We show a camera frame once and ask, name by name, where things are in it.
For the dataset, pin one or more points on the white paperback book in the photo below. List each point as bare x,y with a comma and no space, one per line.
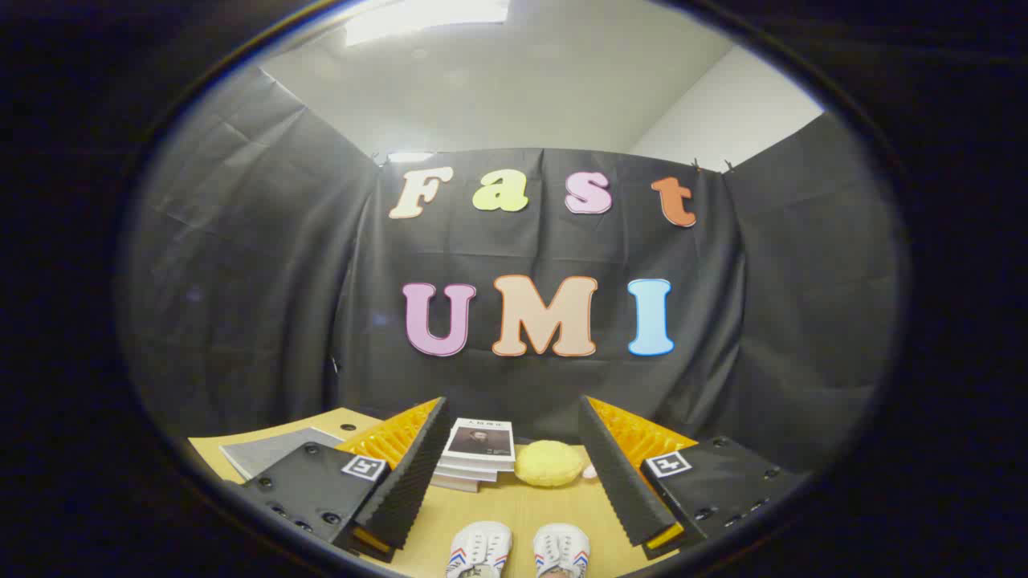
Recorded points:
454,484
466,474

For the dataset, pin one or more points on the yellow plush toy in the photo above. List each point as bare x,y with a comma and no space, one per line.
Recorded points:
548,464

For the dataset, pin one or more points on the ceiling light panel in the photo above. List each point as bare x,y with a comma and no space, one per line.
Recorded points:
426,20

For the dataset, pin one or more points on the green pink turtle plush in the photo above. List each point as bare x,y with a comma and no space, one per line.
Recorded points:
590,472

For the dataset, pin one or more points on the grey fabric storage box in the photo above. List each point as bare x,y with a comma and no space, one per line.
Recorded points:
265,453

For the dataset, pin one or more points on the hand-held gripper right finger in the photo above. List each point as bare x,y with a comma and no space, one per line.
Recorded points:
614,474

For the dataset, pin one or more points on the black backdrop cloth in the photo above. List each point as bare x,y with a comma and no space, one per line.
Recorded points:
321,281

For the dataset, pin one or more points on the white striped canvas shoe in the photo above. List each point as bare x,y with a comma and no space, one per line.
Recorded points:
562,550
480,546

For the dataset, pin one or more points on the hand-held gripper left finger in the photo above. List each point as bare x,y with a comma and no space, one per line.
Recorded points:
414,482

